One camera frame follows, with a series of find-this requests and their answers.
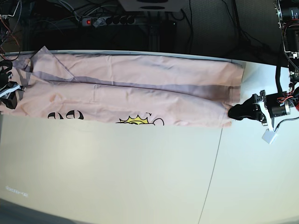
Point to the black power adapter box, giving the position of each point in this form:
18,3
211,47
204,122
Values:
167,35

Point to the white power strip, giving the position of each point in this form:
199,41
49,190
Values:
108,21

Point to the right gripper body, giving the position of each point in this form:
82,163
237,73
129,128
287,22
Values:
5,73

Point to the white table sticker label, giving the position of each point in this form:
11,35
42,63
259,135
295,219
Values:
24,194

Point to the pink T-shirt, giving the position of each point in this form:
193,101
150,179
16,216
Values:
126,89

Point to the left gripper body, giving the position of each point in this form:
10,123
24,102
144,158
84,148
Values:
276,105

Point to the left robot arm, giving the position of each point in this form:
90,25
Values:
288,22

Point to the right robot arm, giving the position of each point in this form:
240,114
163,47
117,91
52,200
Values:
6,32

